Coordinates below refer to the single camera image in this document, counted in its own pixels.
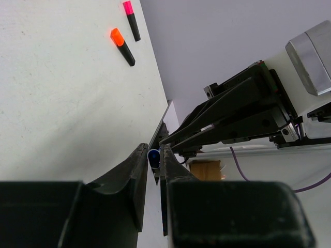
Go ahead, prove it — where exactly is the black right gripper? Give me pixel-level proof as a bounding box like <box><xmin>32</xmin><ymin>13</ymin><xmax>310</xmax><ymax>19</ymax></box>
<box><xmin>160</xmin><ymin>60</ymin><xmax>299</xmax><ymax>153</ymax></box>

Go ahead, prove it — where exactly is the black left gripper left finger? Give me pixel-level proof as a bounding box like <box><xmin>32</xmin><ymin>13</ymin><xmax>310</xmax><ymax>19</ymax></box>
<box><xmin>1</xmin><ymin>143</ymin><xmax>148</xmax><ymax>247</ymax></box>

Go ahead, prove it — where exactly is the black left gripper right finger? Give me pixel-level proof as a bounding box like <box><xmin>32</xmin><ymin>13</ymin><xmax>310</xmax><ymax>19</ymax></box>
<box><xmin>160</xmin><ymin>145</ymin><xmax>315</xmax><ymax>247</ymax></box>

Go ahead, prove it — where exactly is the orange cap black highlighter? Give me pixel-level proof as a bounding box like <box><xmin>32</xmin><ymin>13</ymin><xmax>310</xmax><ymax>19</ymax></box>
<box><xmin>110</xmin><ymin>28</ymin><xmax>136</xmax><ymax>67</ymax></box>

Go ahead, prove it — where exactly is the pink cap black highlighter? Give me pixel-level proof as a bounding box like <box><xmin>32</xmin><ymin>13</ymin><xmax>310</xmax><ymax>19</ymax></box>
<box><xmin>123</xmin><ymin>1</ymin><xmax>141</xmax><ymax>42</ymax></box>

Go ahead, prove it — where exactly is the brown cardboard box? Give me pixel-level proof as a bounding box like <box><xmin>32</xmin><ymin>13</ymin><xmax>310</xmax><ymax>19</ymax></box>
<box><xmin>189</xmin><ymin>160</ymin><xmax>222</xmax><ymax>181</ymax></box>

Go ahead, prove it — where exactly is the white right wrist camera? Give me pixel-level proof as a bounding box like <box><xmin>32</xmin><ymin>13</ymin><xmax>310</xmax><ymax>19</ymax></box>
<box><xmin>265</xmin><ymin>20</ymin><xmax>330</xmax><ymax>149</ymax></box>

